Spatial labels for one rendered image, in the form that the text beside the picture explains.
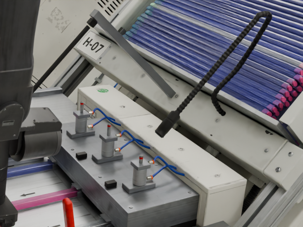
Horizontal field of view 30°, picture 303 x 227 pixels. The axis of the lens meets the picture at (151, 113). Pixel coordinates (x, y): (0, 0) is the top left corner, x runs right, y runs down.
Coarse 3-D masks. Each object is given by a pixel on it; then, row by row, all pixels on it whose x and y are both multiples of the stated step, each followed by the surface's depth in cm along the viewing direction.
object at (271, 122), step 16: (144, 0) 137; (128, 16) 134; (80, 48) 145; (96, 48) 140; (160, 64) 119; (192, 80) 109; (224, 96) 101; (240, 112) 101; (256, 112) 94; (288, 112) 90; (272, 128) 94; (288, 128) 91
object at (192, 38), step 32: (160, 0) 131; (192, 0) 123; (224, 0) 117; (256, 0) 111; (288, 0) 106; (128, 32) 131; (160, 32) 124; (192, 32) 117; (224, 32) 111; (256, 32) 106; (288, 32) 101; (192, 64) 112; (224, 64) 106; (256, 64) 101; (288, 64) 97; (256, 96) 97; (288, 96) 94
